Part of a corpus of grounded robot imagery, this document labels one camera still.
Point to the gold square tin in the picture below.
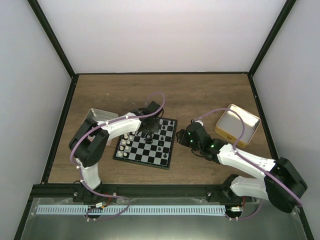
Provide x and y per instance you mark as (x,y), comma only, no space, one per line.
(229,126)

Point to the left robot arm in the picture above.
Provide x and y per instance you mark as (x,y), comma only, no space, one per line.
(89,143)

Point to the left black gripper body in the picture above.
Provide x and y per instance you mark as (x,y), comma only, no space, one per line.
(148,133)

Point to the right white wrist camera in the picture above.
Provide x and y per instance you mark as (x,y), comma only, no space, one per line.
(198,121)

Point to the light blue slotted cable duct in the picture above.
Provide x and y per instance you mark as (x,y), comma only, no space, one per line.
(150,210)

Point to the black frame post right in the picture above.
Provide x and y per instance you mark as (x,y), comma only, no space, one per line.
(276,27)

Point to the black frame post left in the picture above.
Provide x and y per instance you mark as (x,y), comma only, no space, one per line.
(42,19)

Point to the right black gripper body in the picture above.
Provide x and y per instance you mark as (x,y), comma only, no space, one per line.
(187,142)

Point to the pink square tin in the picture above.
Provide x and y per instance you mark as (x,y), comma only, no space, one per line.
(100,115)

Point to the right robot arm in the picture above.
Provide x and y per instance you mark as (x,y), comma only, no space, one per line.
(276,181)

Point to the black frame post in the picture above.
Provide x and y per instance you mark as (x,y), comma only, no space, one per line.
(276,27)
(42,19)

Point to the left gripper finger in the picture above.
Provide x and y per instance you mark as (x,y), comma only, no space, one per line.
(150,136)
(144,135)

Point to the black white chessboard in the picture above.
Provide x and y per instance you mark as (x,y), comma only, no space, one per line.
(147,154)

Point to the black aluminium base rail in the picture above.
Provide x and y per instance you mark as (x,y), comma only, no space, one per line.
(212,192)

